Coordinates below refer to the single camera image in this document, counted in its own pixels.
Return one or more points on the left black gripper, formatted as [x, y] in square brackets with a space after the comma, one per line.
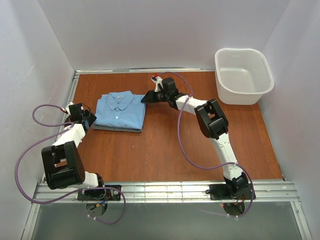
[88, 118]

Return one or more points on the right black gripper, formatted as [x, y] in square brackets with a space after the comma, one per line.
[158, 95]

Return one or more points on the grey shirt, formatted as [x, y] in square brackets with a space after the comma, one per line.
[117, 128]

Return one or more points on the light blue long sleeve shirt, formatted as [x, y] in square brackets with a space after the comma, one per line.
[120, 111]

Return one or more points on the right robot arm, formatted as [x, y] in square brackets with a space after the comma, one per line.
[213, 124]

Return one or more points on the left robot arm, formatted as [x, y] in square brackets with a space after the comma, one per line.
[62, 163]

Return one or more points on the white plastic basket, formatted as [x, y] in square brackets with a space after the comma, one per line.
[242, 75]

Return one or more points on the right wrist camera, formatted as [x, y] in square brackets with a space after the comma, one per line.
[158, 83]

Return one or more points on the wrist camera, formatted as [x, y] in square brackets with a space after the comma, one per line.
[158, 83]
[67, 110]

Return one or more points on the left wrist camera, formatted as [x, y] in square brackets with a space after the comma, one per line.
[67, 110]

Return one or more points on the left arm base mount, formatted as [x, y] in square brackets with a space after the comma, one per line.
[101, 195]

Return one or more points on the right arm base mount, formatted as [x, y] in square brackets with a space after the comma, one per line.
[225, 192]

